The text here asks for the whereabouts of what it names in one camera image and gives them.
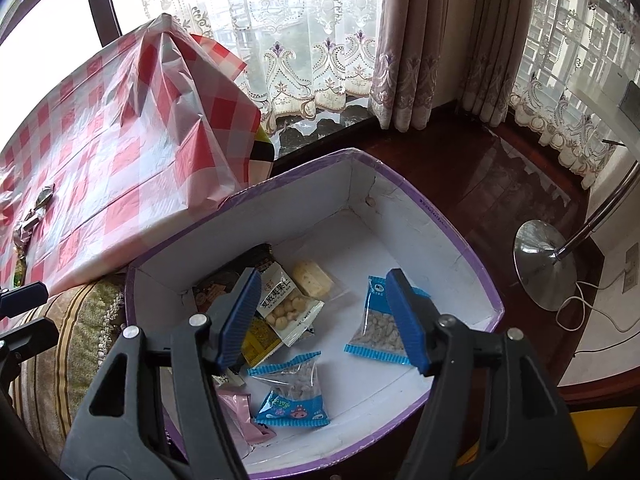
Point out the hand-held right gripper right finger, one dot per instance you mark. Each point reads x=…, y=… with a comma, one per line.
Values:
x=407, y=325

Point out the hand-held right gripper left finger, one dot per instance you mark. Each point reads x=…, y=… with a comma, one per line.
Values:
x=240, y=320

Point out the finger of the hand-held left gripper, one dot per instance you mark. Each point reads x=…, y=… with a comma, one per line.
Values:
x=22, y=294
x=35, y=335

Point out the green black snack packet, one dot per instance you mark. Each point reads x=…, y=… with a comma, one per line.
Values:
x=18, y=271

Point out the olive yellow snack packet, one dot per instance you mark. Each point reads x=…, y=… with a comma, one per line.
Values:
x=257, y=342

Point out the blue nut packet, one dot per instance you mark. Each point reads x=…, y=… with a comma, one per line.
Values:
x=375, y=330
x=292, y=400

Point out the dark brown snack packet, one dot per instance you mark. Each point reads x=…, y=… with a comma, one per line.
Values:
x=220, y=285

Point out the cream nut packet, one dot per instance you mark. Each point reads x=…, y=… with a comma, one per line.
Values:
x=287, y=305

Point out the clear packet of yellow pieces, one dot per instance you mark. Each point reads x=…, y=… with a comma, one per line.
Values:
x=312, y=277

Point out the white box with purple rim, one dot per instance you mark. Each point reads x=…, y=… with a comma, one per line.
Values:
x=390, y=240

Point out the pink snack packet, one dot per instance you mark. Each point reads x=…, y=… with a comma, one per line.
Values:
x=240, y=410

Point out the silver foil snack wrapper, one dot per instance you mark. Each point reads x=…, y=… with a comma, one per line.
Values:
x=40, y=199

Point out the striped plush cushion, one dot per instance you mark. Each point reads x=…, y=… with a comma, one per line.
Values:
x=75, y=320

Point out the chrome floor lamp stand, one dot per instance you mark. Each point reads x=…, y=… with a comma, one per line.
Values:
x=542, y=265

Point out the red checked tablecloth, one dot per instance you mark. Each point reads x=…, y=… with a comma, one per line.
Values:
x=125, y=160

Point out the yellow black cloth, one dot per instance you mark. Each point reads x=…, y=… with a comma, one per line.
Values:
x=262, y=152

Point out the yellow bag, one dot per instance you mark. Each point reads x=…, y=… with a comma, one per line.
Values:
x=600, y=430

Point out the white lace curtain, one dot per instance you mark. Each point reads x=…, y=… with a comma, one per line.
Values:
x=575, y=60
x=300, y=35

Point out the beige embroidered drape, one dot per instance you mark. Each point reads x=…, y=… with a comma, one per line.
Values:
x=440, y=35

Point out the white desk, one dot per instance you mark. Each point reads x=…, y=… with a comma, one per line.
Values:
x=600, y=105

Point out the grey box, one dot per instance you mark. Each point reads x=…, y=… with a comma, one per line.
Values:
x=631, y=97

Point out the wall socket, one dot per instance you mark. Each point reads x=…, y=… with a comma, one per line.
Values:
x=632, y=265

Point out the dark window frame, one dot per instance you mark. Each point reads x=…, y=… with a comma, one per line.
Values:
x=100, y=0

